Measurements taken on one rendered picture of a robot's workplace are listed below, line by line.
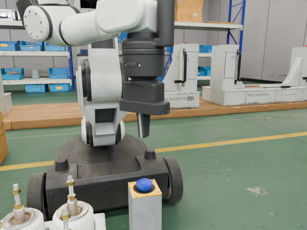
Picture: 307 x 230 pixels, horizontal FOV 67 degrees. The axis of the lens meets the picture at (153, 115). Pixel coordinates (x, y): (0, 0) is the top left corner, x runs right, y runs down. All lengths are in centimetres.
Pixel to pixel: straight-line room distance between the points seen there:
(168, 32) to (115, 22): 10
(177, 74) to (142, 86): 228
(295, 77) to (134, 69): 343
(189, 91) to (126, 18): 229
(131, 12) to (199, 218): 82
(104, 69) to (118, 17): 37
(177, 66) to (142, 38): 228
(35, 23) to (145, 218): 52
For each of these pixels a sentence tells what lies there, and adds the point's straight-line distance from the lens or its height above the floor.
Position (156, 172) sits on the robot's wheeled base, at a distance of 95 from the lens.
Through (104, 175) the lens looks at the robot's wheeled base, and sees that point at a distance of 93.
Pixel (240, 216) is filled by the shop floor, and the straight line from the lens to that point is 108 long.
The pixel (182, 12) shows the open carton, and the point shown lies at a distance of 560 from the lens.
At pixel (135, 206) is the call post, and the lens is 57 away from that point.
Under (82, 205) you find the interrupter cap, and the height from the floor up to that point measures 25.
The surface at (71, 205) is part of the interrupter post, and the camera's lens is 63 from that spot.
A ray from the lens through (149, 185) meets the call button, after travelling 57.
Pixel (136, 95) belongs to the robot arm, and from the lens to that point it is 49.
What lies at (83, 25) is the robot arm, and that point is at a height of 69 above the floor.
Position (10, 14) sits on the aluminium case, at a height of 142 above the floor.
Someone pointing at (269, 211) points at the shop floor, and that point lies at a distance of 115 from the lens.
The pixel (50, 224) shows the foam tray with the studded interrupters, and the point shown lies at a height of 18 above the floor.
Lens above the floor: 61
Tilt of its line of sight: 13 degrees down
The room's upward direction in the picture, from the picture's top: straight up
